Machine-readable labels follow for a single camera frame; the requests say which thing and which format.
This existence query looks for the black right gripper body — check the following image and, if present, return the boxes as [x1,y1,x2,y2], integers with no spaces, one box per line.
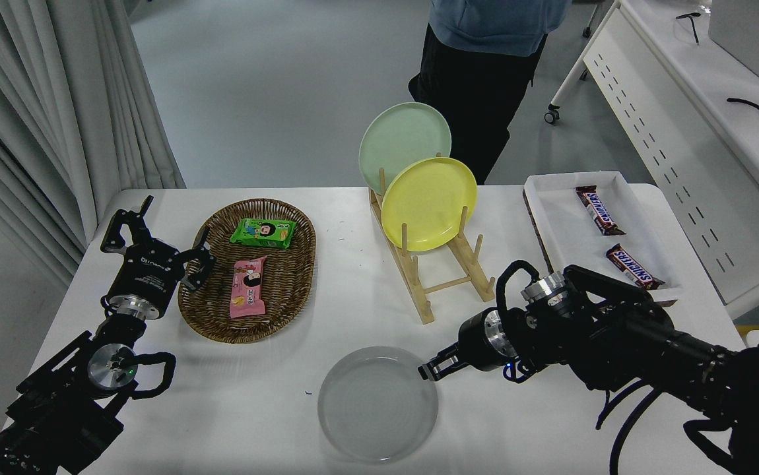
[459,310,494,371]

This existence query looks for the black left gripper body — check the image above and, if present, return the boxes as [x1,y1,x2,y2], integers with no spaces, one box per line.
[108,243,186,317]

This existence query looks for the grey plate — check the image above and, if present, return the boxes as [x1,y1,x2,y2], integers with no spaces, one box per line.
[317,346,439,462]

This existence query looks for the wooden plate rack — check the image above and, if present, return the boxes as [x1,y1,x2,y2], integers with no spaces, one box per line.
[369,168,497,325]

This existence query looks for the yellow plate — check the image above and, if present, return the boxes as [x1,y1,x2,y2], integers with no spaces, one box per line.
[381,156,478,252]

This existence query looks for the pale green plate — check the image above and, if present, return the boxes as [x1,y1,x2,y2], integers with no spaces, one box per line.
[358,102,452,195]

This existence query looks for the pink snack pack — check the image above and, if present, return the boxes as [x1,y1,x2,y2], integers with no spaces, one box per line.
[229,256,268,319]

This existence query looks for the green snack pack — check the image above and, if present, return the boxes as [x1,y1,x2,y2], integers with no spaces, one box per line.
[230,218,297,250]

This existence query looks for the brown wicker basket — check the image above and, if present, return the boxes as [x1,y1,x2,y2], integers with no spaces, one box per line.
[177,198,317,344]

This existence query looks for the grey pleated curtain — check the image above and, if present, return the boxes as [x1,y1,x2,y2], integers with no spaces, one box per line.
[0,0,187,291]

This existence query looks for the white rectangular tray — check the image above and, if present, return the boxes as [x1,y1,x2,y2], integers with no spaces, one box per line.
[523,172,684,304]

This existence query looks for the brown chocolate bar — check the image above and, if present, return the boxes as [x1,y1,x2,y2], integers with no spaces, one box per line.
[606,243,667,292]
[576,185,626,236]

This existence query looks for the brown cork mat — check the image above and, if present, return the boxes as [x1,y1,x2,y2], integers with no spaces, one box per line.
[523,191,678,308]

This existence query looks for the person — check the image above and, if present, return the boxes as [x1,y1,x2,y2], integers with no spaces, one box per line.
[408,0,573,185]

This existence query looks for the white desk with slotted panel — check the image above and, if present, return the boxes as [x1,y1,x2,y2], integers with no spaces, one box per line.
[544,0,759,321]

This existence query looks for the black glasses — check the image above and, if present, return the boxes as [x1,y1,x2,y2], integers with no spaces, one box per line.
[675,11,704,45]

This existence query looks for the white laptop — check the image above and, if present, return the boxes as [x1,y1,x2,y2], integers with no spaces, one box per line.
[708,0,759,90]

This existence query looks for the black cable on desk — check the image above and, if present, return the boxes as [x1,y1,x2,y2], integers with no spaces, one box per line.
[727,98,759,123]

